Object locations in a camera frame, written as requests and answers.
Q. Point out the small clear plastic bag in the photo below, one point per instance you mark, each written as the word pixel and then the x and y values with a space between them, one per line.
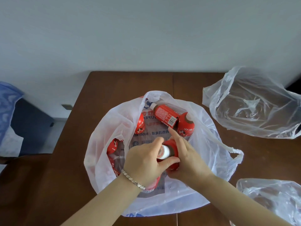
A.
pixel 272 200

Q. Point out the red white-capped drink bottle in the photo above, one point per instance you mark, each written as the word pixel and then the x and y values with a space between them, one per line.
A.
pixel 173 147

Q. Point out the person's left thumb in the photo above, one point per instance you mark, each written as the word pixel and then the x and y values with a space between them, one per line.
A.
pixel 169 161

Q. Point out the large clear plastic bag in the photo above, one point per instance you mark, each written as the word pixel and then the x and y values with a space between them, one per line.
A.
pixel 254 108

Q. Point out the person's right fingers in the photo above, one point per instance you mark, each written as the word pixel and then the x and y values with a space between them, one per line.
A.
pixel 176 137

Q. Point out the person's right forearm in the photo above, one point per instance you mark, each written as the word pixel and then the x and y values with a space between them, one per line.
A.
pixel 235 202

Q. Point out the dark blue cabinet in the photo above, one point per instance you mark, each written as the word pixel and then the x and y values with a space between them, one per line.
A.
pixel 30 127

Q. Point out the white printed plastic bag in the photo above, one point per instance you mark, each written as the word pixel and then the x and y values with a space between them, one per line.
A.
pixel 105 129

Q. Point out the person's left forearm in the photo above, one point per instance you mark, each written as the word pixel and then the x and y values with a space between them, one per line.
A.
pixel 105 204

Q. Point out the grey wall socket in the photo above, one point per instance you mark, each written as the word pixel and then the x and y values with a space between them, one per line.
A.
pixel 67 107

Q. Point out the person's left hand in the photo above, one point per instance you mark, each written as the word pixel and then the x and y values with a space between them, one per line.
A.
pixel 138 162

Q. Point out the cluster of red bottles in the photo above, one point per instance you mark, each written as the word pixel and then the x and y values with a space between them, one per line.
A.
pixel 164 114

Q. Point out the blue patterned cloth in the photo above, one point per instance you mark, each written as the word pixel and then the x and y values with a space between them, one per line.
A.
pixel 7 103

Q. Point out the person's right hand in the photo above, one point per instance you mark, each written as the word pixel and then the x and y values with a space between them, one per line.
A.
pixel 192 164

